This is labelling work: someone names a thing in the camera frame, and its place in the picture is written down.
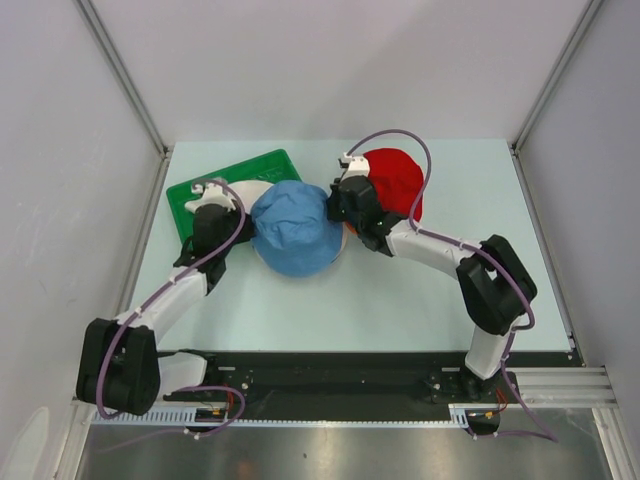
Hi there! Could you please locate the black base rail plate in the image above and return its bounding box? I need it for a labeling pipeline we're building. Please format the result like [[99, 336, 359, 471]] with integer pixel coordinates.
[[159, 349, 521, 424]]

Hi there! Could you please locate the aluminium frame post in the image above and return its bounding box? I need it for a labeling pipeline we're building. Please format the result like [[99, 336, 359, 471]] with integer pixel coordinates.
[[510, 0, 607, 156], [73, 0, 169, 159]]

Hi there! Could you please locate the white hat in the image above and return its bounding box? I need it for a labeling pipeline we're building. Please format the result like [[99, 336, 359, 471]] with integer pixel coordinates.
[[207, 178, 272, 212]]

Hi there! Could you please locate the light blue hat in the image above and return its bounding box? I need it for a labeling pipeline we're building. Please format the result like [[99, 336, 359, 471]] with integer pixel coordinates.
[[250, 180, 344, 278]]

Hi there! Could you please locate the red hat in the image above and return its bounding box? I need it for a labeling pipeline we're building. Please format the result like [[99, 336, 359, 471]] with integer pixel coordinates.
[[364, 148, 424, 216]]

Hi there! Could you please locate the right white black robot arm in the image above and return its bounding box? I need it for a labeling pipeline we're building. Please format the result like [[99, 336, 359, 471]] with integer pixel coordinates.
[[327, 175, 538, 401]]

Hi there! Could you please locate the right aluminium frame post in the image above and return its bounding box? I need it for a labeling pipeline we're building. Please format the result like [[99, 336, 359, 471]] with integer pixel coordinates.
[[510, 0, 607, 156]]

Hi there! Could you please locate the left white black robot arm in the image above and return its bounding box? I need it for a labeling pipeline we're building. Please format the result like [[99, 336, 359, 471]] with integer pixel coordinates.
[[75, 204, 254, 418]]

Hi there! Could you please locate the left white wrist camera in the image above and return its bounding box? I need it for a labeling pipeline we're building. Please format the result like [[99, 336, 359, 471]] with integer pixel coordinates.
[[184, 179, 236, 213]]

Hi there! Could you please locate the left aluminium frame post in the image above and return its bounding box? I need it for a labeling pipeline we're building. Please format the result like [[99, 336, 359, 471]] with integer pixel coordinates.
[[73, 0, 169, 159]]

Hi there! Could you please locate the white slotted cable duct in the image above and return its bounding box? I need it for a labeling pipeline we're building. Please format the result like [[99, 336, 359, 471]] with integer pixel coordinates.
[[89, 404, 498, 430]]

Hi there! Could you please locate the beige bucket hat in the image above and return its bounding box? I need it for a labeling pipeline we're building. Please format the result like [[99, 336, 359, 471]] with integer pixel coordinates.
[[329, 248, 344, 266]]

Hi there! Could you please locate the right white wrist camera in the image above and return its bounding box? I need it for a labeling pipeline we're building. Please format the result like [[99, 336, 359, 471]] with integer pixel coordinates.
[[338, 152, 370, 181]]

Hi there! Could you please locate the orange bucket hat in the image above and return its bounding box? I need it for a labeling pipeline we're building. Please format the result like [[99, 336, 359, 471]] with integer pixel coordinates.
[[345, 223, 358, 236]]

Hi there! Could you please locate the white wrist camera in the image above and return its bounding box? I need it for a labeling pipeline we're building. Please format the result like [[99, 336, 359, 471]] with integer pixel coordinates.
[[338, 152, 370, 181], [184, 179, 236, 213]]

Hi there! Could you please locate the green plastic tray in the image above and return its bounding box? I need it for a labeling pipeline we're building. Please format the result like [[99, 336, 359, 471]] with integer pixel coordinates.
[[166, 149, 301, 242]]

